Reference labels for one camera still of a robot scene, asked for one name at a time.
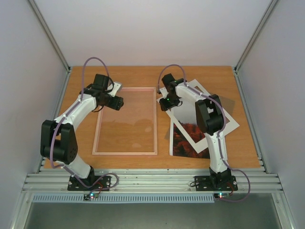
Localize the clear acrylic sheet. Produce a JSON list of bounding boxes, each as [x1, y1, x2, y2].
[[96, 90, 155, 152]]

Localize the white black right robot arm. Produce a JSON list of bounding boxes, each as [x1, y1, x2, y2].
[[160, 74, 232, 190]]

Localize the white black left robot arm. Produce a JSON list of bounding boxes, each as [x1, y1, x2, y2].
[[40, 74, 124, 190]]

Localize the autumn forest photo print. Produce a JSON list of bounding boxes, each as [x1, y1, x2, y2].
[[170, 103, 210, 159]]

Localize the brown cardboard backing board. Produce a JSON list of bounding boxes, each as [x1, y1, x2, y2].
[[164, 95, 236, 141]]

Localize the left controller board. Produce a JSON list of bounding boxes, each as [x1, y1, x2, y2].
[[83, 193, 99, 201]]

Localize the controller board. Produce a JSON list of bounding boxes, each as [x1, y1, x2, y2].
[[214, 192, 232, 199], [83, 193, 99, 201]]

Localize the right controller board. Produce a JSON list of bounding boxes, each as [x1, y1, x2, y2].
[[214, 192, 232, 199]]

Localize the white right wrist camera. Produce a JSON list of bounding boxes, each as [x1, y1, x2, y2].
[[157, 87, 168, 98]]

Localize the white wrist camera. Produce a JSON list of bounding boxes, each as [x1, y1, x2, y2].
[[107, 82, 122, 97], [157, 87, 168, 98]]

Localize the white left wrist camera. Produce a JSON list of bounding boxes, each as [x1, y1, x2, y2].
[[107, 82, 122, 97]]

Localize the pink wooden picture frame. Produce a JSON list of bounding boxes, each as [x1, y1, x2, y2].
[[91, 86, 158, 156]]

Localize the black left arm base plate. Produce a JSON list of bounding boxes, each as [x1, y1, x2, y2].
[[67, 175, 111, 191]]

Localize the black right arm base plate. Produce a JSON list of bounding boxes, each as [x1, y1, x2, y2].
[[194, 176, 238, 192]]

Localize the grey slotted cable duct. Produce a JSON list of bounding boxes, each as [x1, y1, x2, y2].
[[32, 193, 214, 204]]

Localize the left aluminium corner post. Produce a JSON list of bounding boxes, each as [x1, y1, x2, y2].
[[26, 0, 72, 72]]

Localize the aluminium corner post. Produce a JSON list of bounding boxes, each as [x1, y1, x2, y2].
[[26, 0, 72, 72], [233, 0, 279, 72]]

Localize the aluminium front rail platform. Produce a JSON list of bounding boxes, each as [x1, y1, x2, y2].
[[22, 168, 283, 194]]

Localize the right aluminium corner post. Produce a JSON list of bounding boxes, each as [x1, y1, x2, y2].
[[233, 0, 279, 72]]

